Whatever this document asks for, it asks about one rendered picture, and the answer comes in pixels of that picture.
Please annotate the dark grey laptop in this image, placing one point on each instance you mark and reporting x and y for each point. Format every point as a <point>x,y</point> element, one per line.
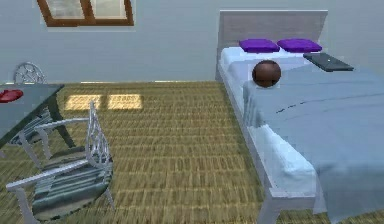
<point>328,62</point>

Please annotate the red bowl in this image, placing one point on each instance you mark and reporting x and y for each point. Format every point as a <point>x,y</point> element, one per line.
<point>10,95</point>

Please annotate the brown ball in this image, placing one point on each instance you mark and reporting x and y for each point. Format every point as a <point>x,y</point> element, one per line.
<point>266,73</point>

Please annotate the purple pillow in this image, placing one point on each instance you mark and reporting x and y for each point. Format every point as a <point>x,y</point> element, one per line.
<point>259,45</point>
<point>299,45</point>

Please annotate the grey bed with blue blanket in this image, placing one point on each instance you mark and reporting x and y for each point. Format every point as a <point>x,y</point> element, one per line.
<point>316,116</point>

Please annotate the brown framed window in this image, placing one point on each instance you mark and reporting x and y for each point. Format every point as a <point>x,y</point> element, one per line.
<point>88,13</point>

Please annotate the dark grey table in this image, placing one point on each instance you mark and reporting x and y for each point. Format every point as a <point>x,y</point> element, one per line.
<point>23,106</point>

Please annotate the white chair with striped cushion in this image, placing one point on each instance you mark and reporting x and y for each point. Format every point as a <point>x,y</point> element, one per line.
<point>66,180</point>
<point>29,74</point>

